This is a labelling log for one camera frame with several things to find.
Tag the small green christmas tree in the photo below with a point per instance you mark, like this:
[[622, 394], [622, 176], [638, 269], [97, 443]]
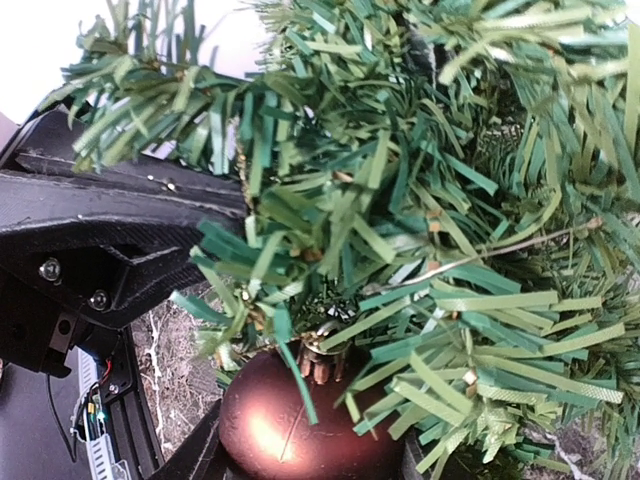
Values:
[[452, 186]]

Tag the white slotted cable duct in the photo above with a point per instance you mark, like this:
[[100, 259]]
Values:
[[89, 421]]

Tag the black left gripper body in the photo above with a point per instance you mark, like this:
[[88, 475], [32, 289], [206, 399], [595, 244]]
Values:
[[49, 308]]

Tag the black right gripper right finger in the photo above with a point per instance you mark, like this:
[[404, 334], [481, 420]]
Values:
[[459, 465]]

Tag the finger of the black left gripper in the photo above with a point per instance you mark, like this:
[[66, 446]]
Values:
[[40, 187], [155, 260]]

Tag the black front rail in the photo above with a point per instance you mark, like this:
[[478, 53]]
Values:
[[129, 419]]

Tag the dark red bauble ornament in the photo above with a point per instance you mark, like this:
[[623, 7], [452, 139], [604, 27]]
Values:
[[264, 427]]

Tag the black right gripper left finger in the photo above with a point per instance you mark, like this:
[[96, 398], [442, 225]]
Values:
[[201, 455]]

